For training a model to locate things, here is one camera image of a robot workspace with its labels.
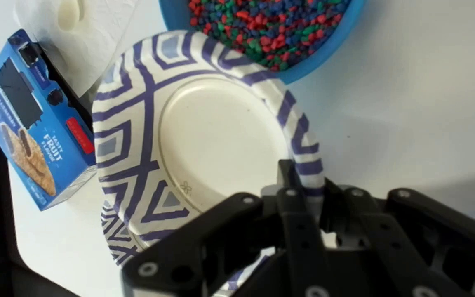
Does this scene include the white plastic spoon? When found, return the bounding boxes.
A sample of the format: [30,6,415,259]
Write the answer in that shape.
[54,0,89,33]

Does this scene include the blue plastic bowl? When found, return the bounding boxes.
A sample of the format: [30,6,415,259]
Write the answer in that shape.
[157,0,369,86]

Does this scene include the blue-patterned paper bowl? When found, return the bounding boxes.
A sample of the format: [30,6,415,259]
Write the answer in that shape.
[91,28,328,297]

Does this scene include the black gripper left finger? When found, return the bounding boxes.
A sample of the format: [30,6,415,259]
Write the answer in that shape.
[119,158,328,297]

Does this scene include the blue snack box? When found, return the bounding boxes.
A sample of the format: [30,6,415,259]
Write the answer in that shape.
[0,28,99,213]

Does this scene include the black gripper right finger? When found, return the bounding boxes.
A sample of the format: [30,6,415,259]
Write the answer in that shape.
[318,178,475,297]

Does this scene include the colourful beads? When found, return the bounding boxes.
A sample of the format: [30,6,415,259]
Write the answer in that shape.
[186,0,353,74]

